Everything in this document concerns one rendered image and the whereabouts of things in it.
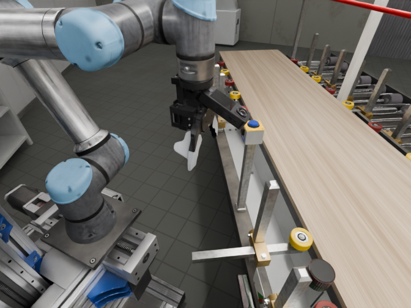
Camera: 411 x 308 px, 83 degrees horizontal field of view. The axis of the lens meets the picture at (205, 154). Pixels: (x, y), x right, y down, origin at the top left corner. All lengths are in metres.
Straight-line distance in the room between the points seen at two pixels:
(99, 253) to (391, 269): 0.95
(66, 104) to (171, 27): 0.40
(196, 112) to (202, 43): 0.14
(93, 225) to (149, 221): 1.34
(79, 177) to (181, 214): 1.50
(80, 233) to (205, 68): 0.59
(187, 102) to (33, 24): 0.28
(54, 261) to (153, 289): 0.78
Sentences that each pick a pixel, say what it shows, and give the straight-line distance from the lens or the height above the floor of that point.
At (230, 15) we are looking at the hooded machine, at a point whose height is 0.72.
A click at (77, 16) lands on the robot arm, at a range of 0.37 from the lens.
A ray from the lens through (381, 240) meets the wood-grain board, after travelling 1.13.
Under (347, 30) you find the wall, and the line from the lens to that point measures 7.04.
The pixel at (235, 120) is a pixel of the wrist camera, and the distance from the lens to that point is 0.49.
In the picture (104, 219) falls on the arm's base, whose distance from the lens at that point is 0.80.
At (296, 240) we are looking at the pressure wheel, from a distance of 0.97.
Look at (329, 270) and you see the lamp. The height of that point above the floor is 1.13.
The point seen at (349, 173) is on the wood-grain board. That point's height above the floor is 0.90.
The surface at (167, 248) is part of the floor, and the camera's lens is 1.95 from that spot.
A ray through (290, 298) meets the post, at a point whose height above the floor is 1.01.
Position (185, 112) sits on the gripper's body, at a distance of 0.51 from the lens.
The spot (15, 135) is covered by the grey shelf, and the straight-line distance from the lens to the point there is 3.53.
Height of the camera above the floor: 1.70
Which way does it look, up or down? 40 degrees down
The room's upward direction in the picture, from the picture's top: straight up
